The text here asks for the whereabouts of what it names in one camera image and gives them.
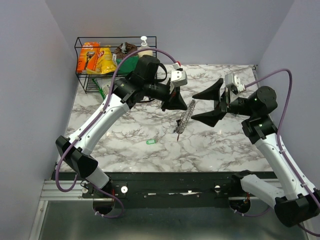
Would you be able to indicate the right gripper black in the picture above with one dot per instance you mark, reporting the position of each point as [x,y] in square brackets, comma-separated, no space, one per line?
[223,104]

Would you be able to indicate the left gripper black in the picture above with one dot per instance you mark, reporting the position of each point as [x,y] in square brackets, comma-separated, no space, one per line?
[175,101]

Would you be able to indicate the green key tag with key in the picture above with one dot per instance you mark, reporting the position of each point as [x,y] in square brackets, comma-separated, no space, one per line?
[151,141]

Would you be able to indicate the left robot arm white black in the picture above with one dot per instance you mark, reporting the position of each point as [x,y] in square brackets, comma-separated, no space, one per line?
[123,94]

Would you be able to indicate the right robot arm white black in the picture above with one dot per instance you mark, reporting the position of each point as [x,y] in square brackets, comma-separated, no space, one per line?
[296,200]

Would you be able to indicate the beige soap pump bottle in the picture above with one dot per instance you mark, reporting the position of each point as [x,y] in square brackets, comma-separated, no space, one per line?
[145,47]

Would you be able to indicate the green white snack bag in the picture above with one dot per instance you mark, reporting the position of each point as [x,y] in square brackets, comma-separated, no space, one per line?
[103,85]

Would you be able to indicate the green and brown bag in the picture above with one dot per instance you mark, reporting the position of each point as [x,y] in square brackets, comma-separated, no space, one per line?
[120,53]

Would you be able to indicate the yellow chips bag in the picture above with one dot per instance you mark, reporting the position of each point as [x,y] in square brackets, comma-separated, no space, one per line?
[104,64]

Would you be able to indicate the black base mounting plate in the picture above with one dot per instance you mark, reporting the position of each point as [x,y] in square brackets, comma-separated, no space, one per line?
[157,190]

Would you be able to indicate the orange razor package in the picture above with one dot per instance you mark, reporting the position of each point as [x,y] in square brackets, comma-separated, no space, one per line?
[88,57]

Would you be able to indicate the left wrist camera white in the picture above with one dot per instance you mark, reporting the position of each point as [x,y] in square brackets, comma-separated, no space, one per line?
[178,76]

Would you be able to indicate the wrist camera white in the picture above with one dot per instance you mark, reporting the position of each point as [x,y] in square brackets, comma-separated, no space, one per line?
[178,76]
[233,83]

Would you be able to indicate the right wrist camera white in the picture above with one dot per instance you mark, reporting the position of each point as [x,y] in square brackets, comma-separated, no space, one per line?
[233,83]

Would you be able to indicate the black wire shelf rack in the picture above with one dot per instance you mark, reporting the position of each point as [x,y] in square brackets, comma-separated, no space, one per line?
[89,82]

